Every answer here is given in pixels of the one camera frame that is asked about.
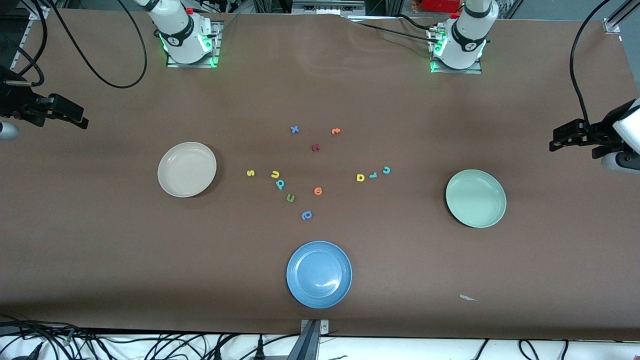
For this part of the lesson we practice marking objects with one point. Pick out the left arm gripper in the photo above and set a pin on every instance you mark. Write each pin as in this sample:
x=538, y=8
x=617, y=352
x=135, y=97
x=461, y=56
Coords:
x=605, y=131

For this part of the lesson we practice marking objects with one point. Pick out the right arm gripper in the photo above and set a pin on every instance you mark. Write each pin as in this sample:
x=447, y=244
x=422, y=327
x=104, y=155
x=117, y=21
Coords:
x=14, y=103

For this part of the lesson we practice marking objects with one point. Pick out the teal letter d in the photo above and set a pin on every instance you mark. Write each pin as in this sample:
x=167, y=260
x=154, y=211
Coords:
x=280, y=185

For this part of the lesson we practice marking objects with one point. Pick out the pale green plate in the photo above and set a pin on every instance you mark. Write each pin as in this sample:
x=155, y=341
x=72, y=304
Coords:
x=475, y=198

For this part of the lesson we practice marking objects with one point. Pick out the beige brown plate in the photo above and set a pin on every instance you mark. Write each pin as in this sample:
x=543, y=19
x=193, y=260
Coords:
x=186, y=170

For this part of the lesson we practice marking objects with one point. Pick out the red box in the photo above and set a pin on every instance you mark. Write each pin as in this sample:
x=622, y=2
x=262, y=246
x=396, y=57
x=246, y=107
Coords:
x=440, y=5

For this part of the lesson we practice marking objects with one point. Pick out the white paper scrap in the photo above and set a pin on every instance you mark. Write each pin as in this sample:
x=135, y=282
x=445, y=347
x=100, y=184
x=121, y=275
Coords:
x=467, y=298

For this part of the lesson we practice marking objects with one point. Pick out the blue letter a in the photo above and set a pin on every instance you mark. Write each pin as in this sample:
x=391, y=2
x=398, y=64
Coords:
x=306, y=215

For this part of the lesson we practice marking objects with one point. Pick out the grey metal box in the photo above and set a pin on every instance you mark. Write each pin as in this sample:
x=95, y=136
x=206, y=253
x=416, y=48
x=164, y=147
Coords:
x=327, y=6

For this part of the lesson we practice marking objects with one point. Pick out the blue plate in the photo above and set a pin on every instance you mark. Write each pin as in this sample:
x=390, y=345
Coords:
x=319, y=274

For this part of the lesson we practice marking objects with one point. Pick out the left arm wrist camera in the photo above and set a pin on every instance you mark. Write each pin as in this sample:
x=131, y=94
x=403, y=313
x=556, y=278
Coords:
x=622, y=163

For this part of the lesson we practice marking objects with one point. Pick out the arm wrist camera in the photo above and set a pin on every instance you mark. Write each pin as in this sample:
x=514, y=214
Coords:
x=622, y=163
x=7, y=131

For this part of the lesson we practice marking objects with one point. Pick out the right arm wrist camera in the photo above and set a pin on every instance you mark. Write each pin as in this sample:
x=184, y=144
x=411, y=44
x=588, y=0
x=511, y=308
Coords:
x=7, y=131

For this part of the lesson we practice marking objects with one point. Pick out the aluminium frame rail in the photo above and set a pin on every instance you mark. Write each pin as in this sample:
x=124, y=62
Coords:
x=30, y=35
x=614, y=24

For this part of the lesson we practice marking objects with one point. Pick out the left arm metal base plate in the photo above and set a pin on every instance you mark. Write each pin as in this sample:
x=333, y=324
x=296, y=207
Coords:
x=457, y=71

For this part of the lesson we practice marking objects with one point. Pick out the grey metal camera bracket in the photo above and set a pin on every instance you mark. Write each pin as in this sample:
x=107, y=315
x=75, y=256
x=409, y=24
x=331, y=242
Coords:
x=311, y=340

